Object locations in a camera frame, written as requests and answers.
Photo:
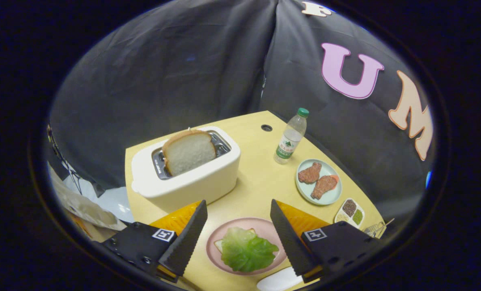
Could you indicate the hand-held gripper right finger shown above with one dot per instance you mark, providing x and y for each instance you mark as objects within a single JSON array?
[{"x": 291, "y": 242}]

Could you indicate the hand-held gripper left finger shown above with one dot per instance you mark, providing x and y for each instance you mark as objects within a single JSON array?
[{"x": 185, "y": 242}]

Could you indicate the bread slice under lettuce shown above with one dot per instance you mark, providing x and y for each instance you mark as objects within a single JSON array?
[{"x": 217, "y": 245}]

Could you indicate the pink plate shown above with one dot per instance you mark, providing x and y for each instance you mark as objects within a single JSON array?
[{"x": 260, "y": 228}]

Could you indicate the green lettuce leaf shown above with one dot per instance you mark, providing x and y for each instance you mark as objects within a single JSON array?
[{"x": 246, "y": 250}]

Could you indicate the white toaster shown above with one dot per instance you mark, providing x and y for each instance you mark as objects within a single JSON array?
[{"x": 191, "y": 186}]

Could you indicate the light blue plate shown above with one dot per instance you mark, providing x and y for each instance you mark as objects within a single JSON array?
[{"x": 331, "y": 196}]

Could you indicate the brown meat piece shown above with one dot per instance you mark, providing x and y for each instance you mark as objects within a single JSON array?
[
  {"x": 310, "y": 173},
  {"x": 324, "y": 186}
]

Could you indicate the white divided seasoning dish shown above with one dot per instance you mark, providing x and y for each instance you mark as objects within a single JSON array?
[{"x": 349, "y": 210}]

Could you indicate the clear glass toothpick holder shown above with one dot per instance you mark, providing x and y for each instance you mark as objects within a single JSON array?
[{"x": 373, "y": 230}]

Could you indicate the white sheet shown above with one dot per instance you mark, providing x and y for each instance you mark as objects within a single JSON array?
[{"x": 113, "y": 200}]

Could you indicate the white bread slice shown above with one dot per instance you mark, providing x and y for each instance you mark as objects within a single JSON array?
[{"x": 189, "y": 153}]

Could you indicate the clear green-capped water bottle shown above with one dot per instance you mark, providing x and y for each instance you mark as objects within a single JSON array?
[{"x": 289, "y": 141}]

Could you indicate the beige bag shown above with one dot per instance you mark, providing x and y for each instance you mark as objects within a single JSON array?
[{"x": 82, "y": 207}]

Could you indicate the black backdrop cloth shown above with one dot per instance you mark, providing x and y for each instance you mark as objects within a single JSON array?
[{"x": 163, "y": 72}]

